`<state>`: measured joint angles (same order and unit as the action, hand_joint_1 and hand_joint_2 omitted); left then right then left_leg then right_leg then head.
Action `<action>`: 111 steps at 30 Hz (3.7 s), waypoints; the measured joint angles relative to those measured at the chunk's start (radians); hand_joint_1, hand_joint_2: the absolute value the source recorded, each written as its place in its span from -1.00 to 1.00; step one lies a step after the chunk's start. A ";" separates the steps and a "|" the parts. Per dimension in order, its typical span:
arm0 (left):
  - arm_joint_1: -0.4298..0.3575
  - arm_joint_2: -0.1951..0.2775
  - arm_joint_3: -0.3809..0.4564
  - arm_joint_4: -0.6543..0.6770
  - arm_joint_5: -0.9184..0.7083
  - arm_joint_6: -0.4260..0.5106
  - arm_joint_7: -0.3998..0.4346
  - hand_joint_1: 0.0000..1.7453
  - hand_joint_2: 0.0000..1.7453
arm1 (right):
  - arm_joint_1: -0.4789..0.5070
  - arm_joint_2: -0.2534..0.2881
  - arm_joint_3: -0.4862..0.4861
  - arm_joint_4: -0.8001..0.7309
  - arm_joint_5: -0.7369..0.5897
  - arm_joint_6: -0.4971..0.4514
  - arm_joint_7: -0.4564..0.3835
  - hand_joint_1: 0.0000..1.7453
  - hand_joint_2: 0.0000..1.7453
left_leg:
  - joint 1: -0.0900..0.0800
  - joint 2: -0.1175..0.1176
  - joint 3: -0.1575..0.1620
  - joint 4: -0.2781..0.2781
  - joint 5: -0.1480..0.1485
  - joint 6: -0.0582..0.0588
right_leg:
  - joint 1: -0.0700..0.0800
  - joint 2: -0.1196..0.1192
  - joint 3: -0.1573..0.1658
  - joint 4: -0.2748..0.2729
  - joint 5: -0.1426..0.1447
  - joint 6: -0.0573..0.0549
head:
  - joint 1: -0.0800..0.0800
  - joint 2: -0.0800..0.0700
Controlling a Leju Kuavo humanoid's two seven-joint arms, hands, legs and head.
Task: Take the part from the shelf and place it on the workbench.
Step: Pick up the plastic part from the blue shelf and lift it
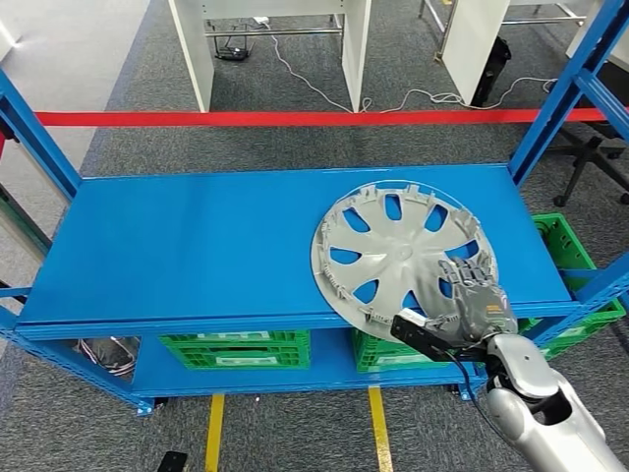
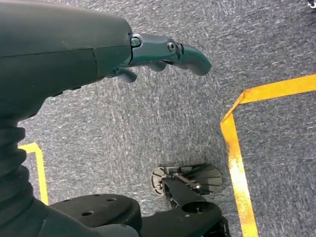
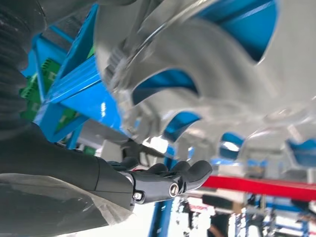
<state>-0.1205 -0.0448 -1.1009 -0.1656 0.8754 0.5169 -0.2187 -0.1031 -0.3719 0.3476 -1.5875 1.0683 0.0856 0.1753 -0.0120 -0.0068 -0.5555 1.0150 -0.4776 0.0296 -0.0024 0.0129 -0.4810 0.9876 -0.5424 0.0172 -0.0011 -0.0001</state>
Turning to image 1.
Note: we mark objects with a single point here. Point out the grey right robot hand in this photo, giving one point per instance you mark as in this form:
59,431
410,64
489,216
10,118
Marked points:
479,306

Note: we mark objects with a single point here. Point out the grey plastic wheel hubcap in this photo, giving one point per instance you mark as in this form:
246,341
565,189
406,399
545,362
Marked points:
393,251

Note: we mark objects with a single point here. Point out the blue metal shelf rack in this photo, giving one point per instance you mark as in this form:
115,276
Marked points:
196,247

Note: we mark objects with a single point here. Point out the green folded plastic crate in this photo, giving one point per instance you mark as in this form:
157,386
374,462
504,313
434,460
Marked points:
373,358
289,355

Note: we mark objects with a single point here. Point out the yellow floor tape strip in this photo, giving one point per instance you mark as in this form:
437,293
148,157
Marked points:
379,430
215,436

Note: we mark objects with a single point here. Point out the black office chair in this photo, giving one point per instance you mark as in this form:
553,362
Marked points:
587,153

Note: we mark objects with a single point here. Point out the black bag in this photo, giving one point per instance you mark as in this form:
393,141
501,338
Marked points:
494,65

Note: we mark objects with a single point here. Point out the white desk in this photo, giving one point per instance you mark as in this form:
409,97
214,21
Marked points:
194,52
471,45

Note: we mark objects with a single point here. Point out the red barrier belt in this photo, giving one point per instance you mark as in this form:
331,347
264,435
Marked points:
295,118

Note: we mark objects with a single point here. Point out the white power strip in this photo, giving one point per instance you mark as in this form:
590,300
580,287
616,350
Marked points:
260,20

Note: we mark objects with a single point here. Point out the black router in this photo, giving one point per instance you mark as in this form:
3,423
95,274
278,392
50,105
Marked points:
233,52

